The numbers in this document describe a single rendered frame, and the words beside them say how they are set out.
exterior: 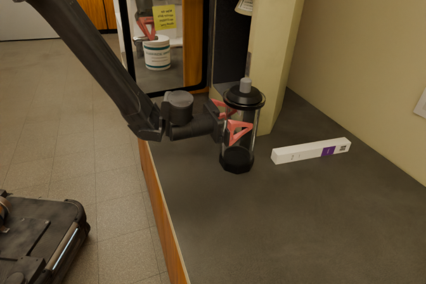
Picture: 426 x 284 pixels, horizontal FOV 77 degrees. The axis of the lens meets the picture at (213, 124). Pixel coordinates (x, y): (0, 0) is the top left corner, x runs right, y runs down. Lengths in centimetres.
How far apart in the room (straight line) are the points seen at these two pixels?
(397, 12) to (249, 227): 74
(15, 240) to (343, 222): 145
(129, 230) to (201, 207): 119
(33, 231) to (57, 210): 16
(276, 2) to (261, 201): 51
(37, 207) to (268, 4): 156
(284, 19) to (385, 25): 35
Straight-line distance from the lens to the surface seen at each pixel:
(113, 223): 191
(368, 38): 105
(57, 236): 165
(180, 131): 64
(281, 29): 80
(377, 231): 78
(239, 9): 88
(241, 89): 67
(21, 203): 189
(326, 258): 67
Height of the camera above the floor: 147
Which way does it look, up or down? 33 degrees down
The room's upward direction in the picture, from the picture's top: 3 degrees clockwise
